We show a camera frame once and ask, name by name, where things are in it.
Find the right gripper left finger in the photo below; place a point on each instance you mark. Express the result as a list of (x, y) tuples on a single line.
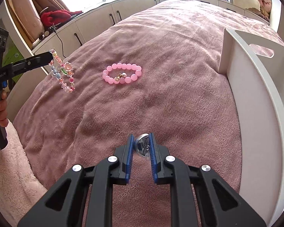
[(83, 196)]

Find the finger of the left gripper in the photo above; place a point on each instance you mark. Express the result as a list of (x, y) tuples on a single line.
[(32, 63)]

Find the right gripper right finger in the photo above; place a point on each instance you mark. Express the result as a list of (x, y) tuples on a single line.
[(199, 196)]

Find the silver earring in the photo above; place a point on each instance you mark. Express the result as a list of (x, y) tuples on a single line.
[(141, 145)]

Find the left hand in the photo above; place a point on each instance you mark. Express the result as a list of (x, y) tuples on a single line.
[(3, 110)]

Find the red cloth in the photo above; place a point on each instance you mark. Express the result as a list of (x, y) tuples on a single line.
[(54, 18)]

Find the light pink fluffy blanket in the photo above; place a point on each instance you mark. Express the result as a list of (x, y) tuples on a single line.
[(19, 188)]

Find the pink cushion chair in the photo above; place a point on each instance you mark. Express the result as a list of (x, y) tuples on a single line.
[(28, 18)]

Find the gold pearl earrings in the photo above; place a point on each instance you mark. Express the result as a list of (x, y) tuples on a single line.
[(120, 76)]

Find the mauve bed blanket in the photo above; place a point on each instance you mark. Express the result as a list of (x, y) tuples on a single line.
[(170, 53)]

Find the white tray box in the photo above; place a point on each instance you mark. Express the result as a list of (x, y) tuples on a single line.
[(254, 67)]

